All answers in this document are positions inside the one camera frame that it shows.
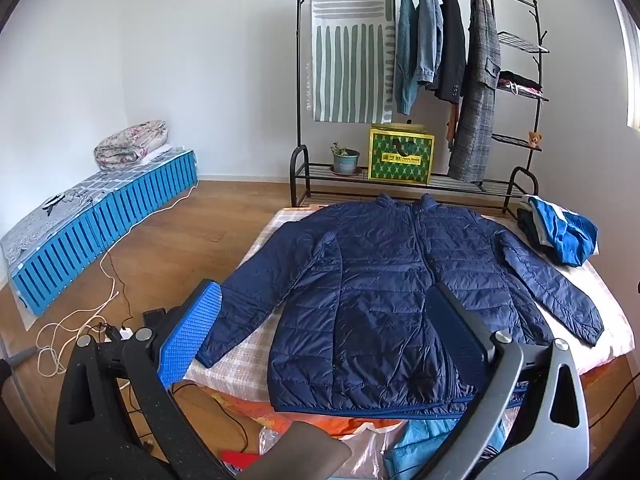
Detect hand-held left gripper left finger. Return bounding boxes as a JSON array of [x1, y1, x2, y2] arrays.
[[54, 280, 236, 480]]

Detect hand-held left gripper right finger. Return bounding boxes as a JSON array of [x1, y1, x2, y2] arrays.
[[420, 282, 592, 480]]

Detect navy puffer jacket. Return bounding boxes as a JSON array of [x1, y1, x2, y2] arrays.
[[195, 194, 606, 417]]

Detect black metal clothes rack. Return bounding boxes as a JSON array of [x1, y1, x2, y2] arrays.
[[289, 0, 551, 221]]

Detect folded clothes on shelf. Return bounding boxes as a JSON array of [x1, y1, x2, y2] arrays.
[[497, 71, 543, 95]]

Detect pink checked blanket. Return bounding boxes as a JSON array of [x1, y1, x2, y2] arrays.
[[182, 205, 628, 411]]

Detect light blue garment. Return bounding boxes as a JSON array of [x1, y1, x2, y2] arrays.
[[382, 417, 506, 480]]

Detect blue folding mattress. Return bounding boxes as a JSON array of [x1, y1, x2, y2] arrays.
[[10, 149, 198, 317]]

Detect blue and white garment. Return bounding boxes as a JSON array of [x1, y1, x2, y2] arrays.
[[516, 195, 600, 267]]

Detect orange cloth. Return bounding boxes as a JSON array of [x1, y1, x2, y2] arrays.
[[210, 390, 416, 441]]

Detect clear plastic bag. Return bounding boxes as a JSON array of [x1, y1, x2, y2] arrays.
[[257, 422, 401, 480]]

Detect dark grey cloth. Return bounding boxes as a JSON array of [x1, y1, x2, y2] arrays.
[[240, 420, 353, 480]]

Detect grey patterned sheet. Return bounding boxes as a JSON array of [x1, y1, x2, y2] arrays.
[[0, 147, 193, 266]]

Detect green and yellow box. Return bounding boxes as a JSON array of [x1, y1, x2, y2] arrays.
[[368, 122, 436, 183]]

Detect floral folded quilt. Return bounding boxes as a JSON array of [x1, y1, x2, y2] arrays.
[[94, 120, 170, 171]]

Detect potted plant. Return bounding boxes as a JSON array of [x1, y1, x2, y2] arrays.
[[329, 141, 361, 177]]

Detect brown hanging cloth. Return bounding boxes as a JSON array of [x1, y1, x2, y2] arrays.
[[447, 102, 462, 151]]

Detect grey plaid coat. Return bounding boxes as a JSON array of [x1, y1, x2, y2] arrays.
[[446, 0, 502, 183]]

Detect teal denim jacket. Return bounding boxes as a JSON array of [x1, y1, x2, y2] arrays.
[[394, 0, 421, 116]]

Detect black blazer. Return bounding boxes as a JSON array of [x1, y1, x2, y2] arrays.
[[432, 0, 468, 106]]

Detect green striped hanging cloth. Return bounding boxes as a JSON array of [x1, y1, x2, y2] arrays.
[[309, 0, 398, 125]]

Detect window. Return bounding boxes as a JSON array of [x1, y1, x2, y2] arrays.
[[607, 0, 640, 131]]

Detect white cable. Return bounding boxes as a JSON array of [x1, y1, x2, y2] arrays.
[[36, 185, 198, 378]]

